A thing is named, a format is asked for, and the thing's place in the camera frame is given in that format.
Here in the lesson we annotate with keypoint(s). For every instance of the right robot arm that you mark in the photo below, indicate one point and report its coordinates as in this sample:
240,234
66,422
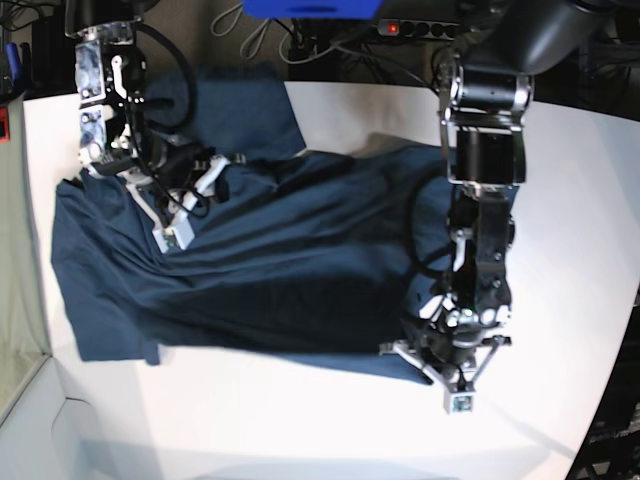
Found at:
119,135

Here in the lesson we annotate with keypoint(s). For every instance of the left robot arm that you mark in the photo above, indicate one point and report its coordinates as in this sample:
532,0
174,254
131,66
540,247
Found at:
485,93

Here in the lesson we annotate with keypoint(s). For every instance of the grey cloth panel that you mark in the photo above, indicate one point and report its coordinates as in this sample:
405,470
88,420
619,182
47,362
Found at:
24,338

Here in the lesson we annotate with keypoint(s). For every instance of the red black box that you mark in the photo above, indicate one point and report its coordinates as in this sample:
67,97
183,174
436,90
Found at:
4,125

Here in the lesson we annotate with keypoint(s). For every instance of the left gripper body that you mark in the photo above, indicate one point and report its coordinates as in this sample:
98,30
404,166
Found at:
458,349

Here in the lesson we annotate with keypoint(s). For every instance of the blue plastic bin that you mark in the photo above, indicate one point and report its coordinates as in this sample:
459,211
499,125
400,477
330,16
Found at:
312,9

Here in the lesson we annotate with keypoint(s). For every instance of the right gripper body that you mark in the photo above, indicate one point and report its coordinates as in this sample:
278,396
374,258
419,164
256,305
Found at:
175,167

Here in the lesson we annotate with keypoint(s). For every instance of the black power strip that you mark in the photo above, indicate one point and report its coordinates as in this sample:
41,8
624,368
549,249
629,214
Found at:
417,29

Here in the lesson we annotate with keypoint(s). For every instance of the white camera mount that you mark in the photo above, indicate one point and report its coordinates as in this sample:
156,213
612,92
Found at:
173,214
457,382

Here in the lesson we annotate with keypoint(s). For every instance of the blue cylinder tool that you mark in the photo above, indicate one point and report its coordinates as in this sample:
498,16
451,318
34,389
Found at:
14,61

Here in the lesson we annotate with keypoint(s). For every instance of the dark blue t-shirt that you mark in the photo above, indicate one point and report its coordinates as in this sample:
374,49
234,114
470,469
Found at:
306,260

